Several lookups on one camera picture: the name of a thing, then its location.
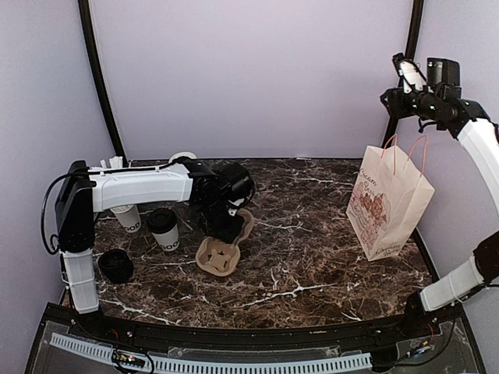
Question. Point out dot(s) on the single white paper cup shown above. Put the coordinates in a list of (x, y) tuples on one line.
[(168, 240)]

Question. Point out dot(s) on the printed paper takeout bag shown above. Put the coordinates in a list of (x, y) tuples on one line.
[(388, 199)]

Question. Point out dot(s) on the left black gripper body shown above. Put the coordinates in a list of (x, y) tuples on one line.
[(217, 223)]

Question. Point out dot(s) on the white slotted cable duct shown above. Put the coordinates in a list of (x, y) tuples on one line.
[(206, 361)]

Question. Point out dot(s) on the white cup holding straws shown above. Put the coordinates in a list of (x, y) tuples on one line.
[(128, 216)]

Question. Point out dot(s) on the stack of white paper cups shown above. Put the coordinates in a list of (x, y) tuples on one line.
[(180, 155)]

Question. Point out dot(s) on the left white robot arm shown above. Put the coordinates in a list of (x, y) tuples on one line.
[(86, 191)]

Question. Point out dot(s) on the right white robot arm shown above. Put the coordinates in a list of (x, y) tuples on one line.
[(468, 123)]

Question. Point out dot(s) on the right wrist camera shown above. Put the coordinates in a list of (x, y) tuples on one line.
[(443, 77)]

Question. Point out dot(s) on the single black cup lid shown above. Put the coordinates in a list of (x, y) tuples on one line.
[(161, 220)]

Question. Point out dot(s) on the brown cardboard cup carrier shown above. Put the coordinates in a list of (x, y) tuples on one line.
[(219, 258)]

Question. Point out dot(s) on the stack of black lids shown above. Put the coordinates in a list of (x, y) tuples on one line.
[(116, 266)]

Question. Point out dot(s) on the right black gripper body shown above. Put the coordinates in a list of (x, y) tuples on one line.
[(402, 110)]

